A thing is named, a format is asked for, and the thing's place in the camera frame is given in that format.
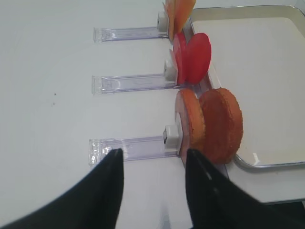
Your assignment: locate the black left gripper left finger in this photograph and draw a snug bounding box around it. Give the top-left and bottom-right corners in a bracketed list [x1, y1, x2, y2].
[4, 149, 123, 229]

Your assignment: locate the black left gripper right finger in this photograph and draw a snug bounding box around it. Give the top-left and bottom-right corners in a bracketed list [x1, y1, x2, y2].
[186, 149, 305, 229]

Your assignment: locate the bun slice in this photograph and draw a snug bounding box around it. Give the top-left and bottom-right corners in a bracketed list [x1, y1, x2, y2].
[199, 88, 244, 164]
[175, 88, 205, 165]

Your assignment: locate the rear red tomato slice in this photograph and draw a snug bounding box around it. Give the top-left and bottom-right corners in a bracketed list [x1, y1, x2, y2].
[173, 32, 187, 84]

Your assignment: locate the front orange cheese slice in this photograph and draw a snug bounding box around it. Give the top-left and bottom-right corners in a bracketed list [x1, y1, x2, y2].
[174, 0, 196, 34]

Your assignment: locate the orange cheese slice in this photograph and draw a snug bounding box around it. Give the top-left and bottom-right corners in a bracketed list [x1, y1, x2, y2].
[174, 0, 196, 34]
[163, 0, 176, 42]

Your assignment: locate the rear orange cheese slice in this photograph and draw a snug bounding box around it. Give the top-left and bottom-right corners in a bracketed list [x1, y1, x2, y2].
[163, 0, 176, 42]

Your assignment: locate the bun slice on pusher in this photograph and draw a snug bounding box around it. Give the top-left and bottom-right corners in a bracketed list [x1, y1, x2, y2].
[175, 88, 205, 165]

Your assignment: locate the clear pusher track middle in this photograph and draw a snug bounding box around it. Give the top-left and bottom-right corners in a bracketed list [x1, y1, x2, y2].
[91, 60, 178, 95]

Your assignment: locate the silver metal tray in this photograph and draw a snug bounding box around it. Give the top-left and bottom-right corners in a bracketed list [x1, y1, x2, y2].
[190, 1, 305, 168]

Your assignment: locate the clear pusher track far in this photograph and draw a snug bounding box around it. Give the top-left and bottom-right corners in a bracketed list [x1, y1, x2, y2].
[93, 11, 169, 43]

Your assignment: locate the clear left front rail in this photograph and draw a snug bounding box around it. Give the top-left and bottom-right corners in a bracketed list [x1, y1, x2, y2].
[183, 17, 228, 178]

